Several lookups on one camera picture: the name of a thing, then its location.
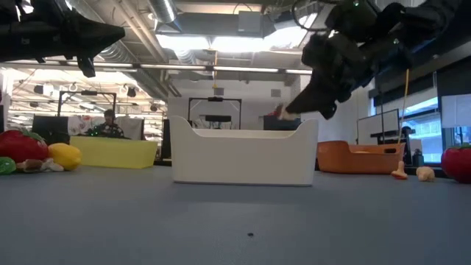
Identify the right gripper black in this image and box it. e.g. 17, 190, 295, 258
284, 33, 372, 119

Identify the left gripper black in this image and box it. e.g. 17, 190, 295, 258
0, 10, 125, 78

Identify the brown toy mushroom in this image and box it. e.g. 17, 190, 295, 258
275, 104, 297, 121
15, 158, 44, 174

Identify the yellow toy lemon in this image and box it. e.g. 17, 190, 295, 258
48, 142, 82, 172

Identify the red toy strawberry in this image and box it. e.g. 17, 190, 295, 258
0, 128, 50, 164
440, 142, 471, 184

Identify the beige toy mushroom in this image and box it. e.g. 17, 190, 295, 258
416, 166, 436, 183

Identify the green toy brussels sprout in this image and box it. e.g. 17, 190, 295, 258
0, 157, 17, 175

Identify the black crate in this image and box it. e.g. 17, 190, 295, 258
263, 115, 303, 131

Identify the orange plastic basket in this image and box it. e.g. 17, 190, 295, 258
316, 140, 406, 175

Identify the long ceiling light bar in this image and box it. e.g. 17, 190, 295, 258
0, 60, 314, 75

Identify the white plastic basket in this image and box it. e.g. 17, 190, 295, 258
169, 116, 319, 187

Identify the person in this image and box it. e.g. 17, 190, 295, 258
87, 109, 126, 140

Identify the white hanging cloth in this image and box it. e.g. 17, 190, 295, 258
114, 116, 144, 141

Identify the grey ceiling air unit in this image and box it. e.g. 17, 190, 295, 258
237, 10, 266, 38

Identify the black monitor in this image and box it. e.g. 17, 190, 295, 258
31, 115, 71, 145

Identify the yellow-green plastic basket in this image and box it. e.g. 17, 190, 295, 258
69, 135, 159, 170

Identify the dark bottle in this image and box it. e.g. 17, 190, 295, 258
411, 148, 425, 168

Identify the white toy mushroom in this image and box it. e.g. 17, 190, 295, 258
40, 158, 65, 173

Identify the black background rig frame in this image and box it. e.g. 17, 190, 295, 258
187, 96, 243, 130
57, 89, 118, 139

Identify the silver ventilation duct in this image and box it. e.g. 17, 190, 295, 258
146, 0, 184, 34

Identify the white board black frame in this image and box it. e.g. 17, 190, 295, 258
355, 108, 401, 146

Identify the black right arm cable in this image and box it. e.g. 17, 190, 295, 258
291, 0, 332, 32

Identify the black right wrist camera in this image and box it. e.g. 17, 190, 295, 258
325, 0, 382, 42

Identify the yellow hanging cord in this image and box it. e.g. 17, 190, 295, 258
397, 68, 410, 145

